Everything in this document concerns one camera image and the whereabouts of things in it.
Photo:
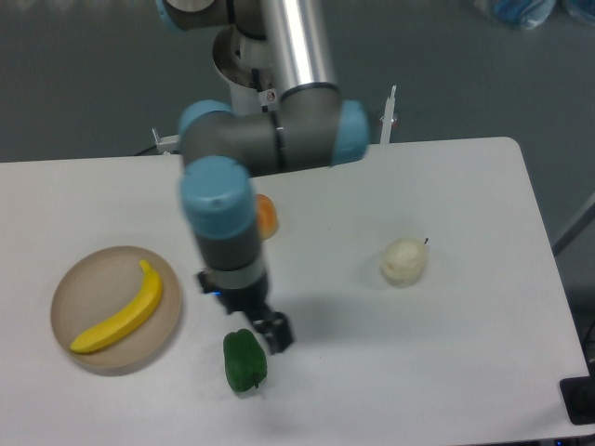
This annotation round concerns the yellow toy banana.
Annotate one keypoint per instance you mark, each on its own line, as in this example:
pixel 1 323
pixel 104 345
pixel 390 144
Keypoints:
pixel 126 320

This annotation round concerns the black box table corner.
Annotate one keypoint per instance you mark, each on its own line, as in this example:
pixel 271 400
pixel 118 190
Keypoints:
pixel 578 397

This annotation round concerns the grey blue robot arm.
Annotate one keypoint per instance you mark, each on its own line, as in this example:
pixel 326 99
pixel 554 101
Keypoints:
pixel 312 126

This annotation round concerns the blue plastic bag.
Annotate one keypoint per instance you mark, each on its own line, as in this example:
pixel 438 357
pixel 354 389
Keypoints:
pixel 529 14

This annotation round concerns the white toy pear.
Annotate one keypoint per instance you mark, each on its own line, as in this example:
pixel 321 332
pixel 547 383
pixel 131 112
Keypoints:
pixel 402 262

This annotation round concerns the white metal bracket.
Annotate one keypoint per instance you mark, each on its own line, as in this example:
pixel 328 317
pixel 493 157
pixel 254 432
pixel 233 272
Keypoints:
pixel 165 144
pixel 389 117

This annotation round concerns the white metal bracket left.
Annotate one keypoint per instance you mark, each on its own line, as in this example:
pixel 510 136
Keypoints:
pixel 165 144

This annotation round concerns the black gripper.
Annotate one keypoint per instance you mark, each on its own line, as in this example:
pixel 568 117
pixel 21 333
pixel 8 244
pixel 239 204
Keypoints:
pixel 274 327

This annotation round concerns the beige round plate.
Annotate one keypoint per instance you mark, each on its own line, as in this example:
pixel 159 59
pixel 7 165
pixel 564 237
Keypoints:
pixel 96 288

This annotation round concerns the white metal bracket right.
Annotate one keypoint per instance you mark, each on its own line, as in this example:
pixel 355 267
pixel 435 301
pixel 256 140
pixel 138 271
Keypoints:
pixel 389 117

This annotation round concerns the grey metal frame leg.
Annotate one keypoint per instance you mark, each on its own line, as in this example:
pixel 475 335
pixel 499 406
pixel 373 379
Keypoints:
pixel 582 218

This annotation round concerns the green toy bell pepper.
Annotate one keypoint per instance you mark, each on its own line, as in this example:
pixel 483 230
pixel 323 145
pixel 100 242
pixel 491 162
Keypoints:
pixel 245 361

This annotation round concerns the orange toy bread roll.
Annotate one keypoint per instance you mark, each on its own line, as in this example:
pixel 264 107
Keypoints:
pixel 267 218

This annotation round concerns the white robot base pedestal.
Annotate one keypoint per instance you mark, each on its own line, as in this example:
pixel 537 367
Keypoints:
pixel 245 64

